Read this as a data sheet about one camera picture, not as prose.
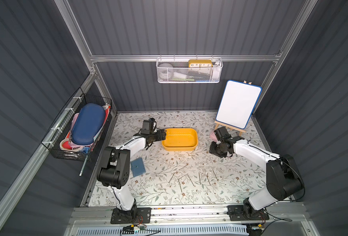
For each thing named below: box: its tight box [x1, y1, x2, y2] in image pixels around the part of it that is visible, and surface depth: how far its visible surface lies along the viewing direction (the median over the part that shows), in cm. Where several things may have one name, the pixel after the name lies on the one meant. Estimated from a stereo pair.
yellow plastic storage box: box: [161, 127, 199, 152], surface depth 105 cm
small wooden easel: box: [214, 120, 247, 137], surface depth 104 cm
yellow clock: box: [188, 59, 213, 68], surface depth 90 cm
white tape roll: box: [157, 62, 174, 80], surface depth 89 cm
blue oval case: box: [70, 102, 106, 146], surface depth 68 cm
